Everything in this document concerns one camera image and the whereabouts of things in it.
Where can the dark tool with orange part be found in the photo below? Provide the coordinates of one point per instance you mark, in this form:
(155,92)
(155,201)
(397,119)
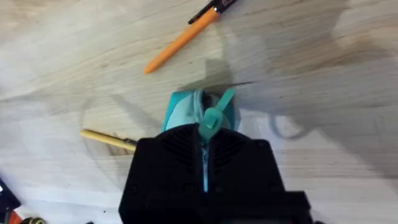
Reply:
(7,199)

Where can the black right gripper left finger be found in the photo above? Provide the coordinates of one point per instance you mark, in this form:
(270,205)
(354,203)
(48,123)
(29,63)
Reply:
(164,168)

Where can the turquoise soft zip bag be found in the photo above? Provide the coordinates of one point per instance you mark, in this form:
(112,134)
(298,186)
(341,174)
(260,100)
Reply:
(183,112)

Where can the yellow pen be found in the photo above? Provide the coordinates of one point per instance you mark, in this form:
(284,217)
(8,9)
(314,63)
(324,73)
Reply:
(102,138)

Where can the orange pen with black cap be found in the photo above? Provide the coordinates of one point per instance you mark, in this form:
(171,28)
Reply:
(180,40)

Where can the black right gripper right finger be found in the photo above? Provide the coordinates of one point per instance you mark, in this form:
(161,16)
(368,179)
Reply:
(245,168)

